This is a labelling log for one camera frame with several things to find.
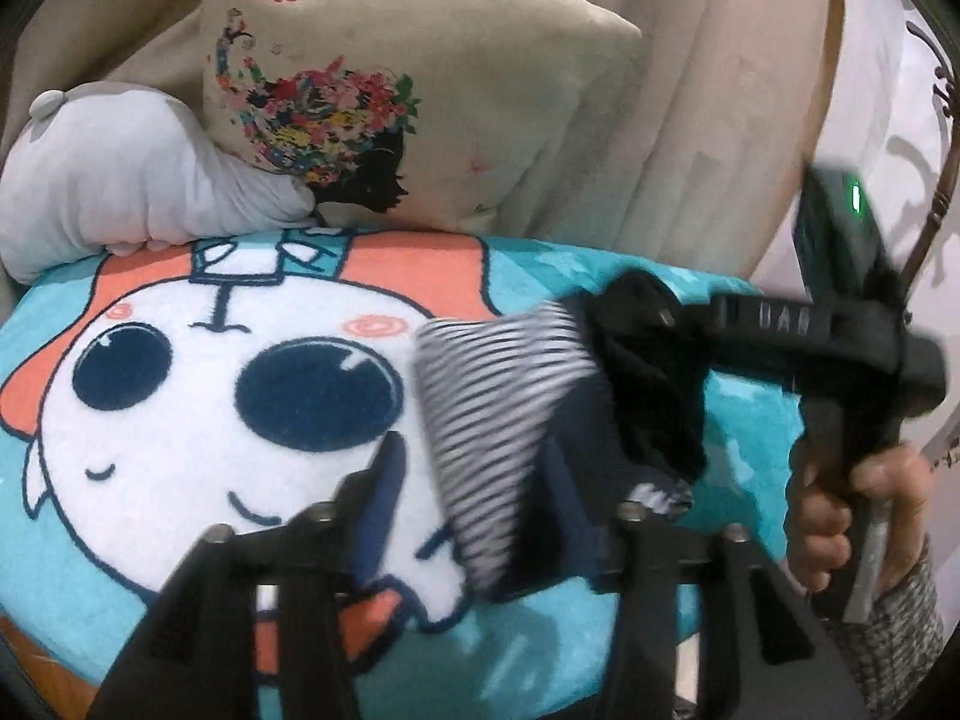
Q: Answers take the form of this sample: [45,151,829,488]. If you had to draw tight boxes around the dark pants with striped waistband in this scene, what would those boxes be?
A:
[414,298,712,602]

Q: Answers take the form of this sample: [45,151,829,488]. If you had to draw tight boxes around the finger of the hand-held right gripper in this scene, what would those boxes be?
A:
[589,268,713,372]

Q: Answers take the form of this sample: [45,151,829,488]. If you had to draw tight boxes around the dark ornate metal stand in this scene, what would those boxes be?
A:
[896,19,960,301]

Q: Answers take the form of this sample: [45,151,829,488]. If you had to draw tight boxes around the grey plush toy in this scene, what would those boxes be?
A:
[0,81,320,286]

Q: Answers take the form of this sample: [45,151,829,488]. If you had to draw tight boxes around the beige floral printed pillow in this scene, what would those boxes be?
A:
[199,0,644,235]

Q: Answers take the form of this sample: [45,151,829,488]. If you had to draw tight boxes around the person's right hand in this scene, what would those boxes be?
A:
[784,439,932,595]

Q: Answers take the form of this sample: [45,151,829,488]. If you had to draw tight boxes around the person's right forearm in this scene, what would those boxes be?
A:
[844,536,947,720]

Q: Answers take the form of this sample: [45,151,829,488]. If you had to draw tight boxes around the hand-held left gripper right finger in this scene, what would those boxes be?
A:
[591,496,875,720]

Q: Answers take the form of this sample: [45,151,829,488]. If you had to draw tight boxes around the teal cartoon printed blanket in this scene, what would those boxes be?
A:
[0,229,807,720]

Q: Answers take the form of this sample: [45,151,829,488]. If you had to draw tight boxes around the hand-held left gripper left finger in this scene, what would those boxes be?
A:
[88,439,412,720]

